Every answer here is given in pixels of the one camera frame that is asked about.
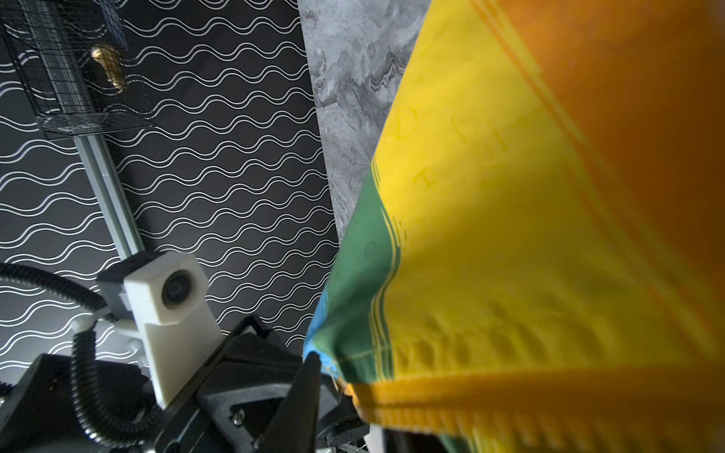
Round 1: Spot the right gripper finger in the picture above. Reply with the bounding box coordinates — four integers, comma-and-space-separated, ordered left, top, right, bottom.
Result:
257, 353, 322, 453

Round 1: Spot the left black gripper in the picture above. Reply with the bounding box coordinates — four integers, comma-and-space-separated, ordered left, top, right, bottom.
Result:
149, 316, 368, 452

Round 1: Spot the rainbow striped jacket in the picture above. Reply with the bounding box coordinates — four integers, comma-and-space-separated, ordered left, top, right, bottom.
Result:
304, 1, 724, 452

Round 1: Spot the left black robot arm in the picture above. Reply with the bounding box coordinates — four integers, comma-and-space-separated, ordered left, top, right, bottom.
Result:
1, 252, 369, 452

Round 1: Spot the brass object in basket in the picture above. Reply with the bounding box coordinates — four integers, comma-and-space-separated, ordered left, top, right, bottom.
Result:
91, 43, 126, 91

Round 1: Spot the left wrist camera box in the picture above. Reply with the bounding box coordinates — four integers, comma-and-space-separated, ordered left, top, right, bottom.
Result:
96, 251, 225, 409

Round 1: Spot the black wire wall basket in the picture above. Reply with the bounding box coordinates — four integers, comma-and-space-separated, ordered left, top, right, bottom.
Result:
1, 1, 153, 140

